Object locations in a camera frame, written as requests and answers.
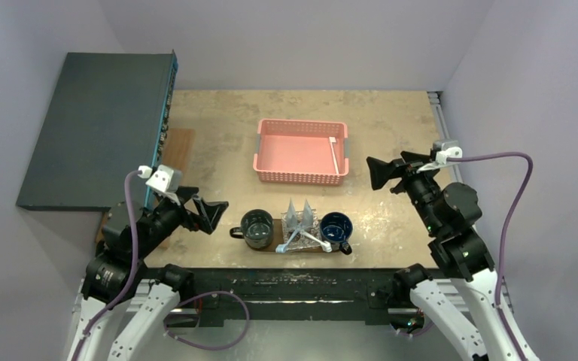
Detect white grey toothpaste tube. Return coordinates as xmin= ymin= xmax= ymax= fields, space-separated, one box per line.
xmin=285 ymin=199 xmax=299 ymax=229

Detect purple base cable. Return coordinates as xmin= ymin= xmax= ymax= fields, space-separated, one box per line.
xmin=163 ymin=292 xmax=251 ymax=352
xmin=394 ymin=308 xmax=434 ymax=340

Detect white red toothpaste tube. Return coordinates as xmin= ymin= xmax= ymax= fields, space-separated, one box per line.
xmin=300 ymin=199 xmax=315 ymax=229

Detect dark grey shelf board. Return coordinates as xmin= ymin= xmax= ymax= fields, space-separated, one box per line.
xmin=16 ymin=52 xmax=178 ymax=211

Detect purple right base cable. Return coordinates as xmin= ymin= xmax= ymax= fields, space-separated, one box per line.
xmin=394 ymin=308 xmax=434 ymax=340

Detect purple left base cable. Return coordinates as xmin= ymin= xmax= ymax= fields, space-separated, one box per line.
xmin=163 ymin=292 xmax=251 ymax=352

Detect oval dark wooden tray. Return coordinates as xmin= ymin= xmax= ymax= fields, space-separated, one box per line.
xmin=263 ymin=219 xmax=339 ymax=254

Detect aluminium frame rail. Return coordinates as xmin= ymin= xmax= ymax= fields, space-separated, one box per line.
xmin=427 ymin=91 xmax=514 ymax=313

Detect clear crystal toothbrush holder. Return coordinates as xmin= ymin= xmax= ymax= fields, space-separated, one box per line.
xmin=275 ymin=211 xmax=323 ymax=253

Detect light blue toothbrush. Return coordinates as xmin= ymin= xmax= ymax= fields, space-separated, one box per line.
xmin=275 ymin=226 xmax=302 ymax=253

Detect navy blue mug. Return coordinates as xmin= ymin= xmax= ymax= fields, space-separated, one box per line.
xmin=319 ymin=212 xmax=353 ymax=255

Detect pink perforated plastic basket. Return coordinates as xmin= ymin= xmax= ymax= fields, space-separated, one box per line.
xmin=253 ymin=119 xmax=350 ymax=186

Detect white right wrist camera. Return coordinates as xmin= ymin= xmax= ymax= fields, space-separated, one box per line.
xmin=417 ymin=139 xmax=463 ymax=173

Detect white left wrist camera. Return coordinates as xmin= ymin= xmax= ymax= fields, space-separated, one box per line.
xmin=138 ymin=165 xmax=182 ymax=205

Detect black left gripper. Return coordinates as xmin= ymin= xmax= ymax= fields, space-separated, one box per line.
xmin=134 ymin=185 xmax=227 ymax=257

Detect dark green grey mug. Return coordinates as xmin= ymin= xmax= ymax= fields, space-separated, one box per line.
xmin=229 ymin=209 xmax=274 ymax=250

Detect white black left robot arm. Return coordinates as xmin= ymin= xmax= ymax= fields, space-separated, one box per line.
xmin=68 ymin=187 xmax=229 ymax=360

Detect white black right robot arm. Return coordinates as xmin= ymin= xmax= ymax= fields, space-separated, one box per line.
xmin=367 ymin=147 xmax=539 ymax=360

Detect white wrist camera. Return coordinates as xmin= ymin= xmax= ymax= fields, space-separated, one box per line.
xmin=417 ymin=139 xmax=463 ymax=173
xmin=138 ymin=165 xmax=182 ymax=205

